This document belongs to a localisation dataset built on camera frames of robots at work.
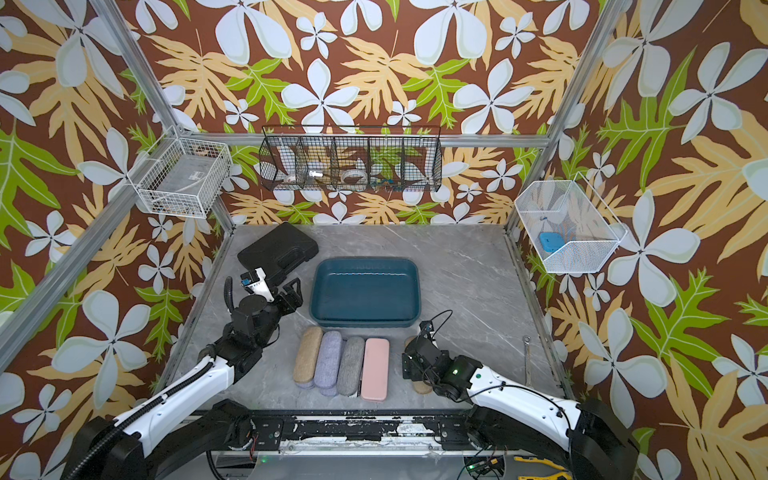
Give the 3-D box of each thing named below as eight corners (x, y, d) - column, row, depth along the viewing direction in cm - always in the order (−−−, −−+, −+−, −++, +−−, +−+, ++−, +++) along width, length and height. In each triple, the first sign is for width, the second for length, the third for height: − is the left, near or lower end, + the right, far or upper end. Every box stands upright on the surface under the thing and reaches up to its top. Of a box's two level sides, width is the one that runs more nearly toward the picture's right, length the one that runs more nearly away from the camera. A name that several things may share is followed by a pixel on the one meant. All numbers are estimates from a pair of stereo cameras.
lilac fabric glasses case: (315, 395, 81) (311, 389, 76) (323, 339, 92) (319, 330, 87) (339, 395, 81) (336, 389, 76) (344, 339, 92) (342, 330, 87)
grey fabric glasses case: (338, 396, 80) (336, 391, 76) (343, 343, 90) (341, 336, 86) (362, 396, 80) (361, 391, 76) (364, 343, 90) (364, 336, 86)
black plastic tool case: (241, 261, 111) (236, 252, 107) (290, 228, 122) (287, 219, 118) (271, 289, 103) (266, 281, 99) (320, 251, 114) (318, 242, 110)
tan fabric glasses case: (297, 384, 83) (292, 378, 78) (305, 334, 92) (301, 326, 87) (317, 384, 83) (313, 378, 78) (323, 334, 92) (320, 326, 88)
